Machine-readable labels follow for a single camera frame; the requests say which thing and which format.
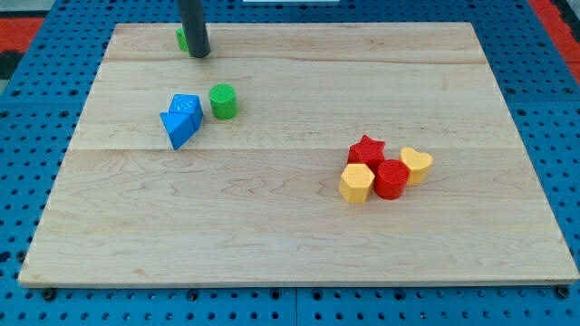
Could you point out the blue triangle block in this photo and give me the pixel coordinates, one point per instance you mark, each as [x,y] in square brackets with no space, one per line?
[179,127]

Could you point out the blue cube block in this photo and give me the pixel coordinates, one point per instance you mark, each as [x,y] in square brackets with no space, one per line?
[188,104]

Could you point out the green cylinder block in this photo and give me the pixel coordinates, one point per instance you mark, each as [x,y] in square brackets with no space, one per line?
[223,101]

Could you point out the green star block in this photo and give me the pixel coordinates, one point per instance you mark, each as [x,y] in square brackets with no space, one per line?
[181,39]

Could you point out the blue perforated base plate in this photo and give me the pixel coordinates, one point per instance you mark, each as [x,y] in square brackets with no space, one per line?
[43,100]

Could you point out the red cylinder block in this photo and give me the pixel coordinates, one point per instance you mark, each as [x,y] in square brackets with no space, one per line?
[391,179]

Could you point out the red star block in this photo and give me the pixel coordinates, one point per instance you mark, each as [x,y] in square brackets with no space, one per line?
[367,151]

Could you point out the light wooden board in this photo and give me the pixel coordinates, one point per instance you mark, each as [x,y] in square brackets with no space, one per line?
[254,201]

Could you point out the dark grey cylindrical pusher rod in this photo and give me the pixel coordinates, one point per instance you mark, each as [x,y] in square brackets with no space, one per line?
[194,27]

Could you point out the yellow heart block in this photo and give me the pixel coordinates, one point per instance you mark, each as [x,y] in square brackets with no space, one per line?
[418,163]

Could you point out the yellow hexagon block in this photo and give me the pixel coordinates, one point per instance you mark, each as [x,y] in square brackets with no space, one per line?
[356,183]

